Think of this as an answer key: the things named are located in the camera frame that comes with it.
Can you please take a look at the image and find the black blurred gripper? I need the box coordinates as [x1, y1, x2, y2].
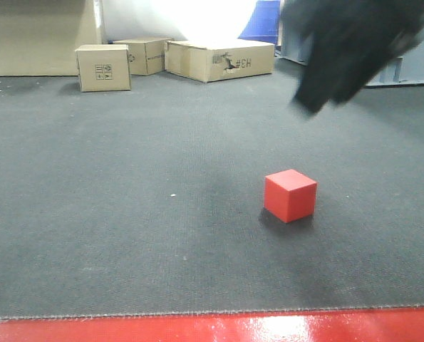
[281, 1, 424, 114]

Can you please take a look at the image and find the red magnetic cube block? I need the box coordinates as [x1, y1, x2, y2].
[264, 169, 318, 223]

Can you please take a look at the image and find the grey blue metal structure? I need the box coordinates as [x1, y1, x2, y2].
[274, 14, 424, 88]

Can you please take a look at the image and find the blue panel background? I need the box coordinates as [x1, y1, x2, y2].
[239, 1, 281, 46]

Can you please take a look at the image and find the large flat cardboard box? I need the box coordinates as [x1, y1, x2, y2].
[165, 39, 275, 83]

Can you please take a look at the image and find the middle cardboard box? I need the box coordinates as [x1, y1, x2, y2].
[112, 37, 173, 76]

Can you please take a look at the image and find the small cardboard box front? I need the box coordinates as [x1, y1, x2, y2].
[75, 44, 131, 92]

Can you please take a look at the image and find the dark grey carpet mat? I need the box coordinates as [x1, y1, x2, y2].
[0, 59, 424, 318]

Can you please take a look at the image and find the tall cardboard sheet left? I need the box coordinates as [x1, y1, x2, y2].
[0, 1, 106, 76]

